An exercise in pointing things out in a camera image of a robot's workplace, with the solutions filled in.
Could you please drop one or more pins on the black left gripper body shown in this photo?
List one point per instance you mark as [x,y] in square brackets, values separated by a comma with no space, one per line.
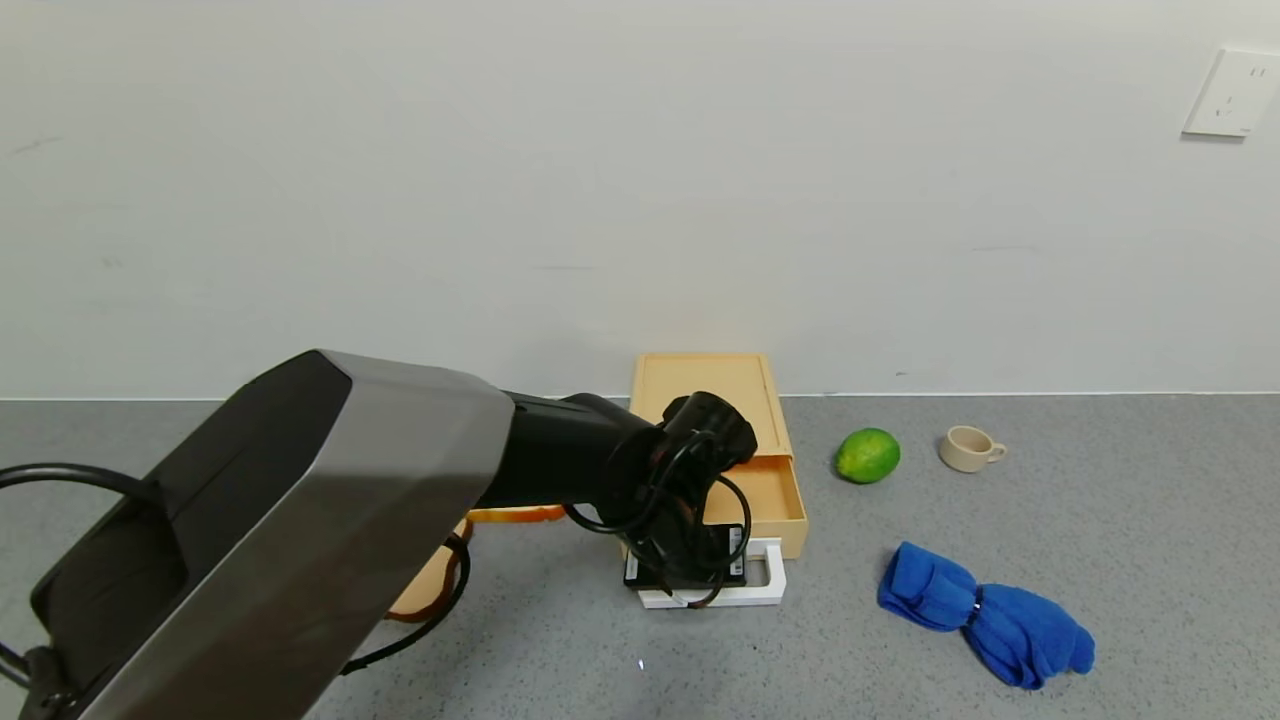
[688,566]

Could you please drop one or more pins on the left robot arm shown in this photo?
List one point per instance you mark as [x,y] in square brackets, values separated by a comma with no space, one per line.
[330,500]

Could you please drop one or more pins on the white bread slice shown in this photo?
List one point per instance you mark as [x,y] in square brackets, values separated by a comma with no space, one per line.
[520,514]

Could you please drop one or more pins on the green lime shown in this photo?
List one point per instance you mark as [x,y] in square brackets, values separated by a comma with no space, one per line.
[867,456]

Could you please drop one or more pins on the brown toast slice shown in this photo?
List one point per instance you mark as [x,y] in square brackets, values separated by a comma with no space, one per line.
[425,590]

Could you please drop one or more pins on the small beige cup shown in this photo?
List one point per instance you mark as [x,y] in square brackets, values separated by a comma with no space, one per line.
[963,449]

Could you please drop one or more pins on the blue cloth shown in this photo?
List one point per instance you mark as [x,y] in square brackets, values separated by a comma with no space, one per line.
[1015,630]

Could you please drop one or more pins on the white wall socket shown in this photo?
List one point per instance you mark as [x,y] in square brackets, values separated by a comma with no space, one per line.
[1230,92]

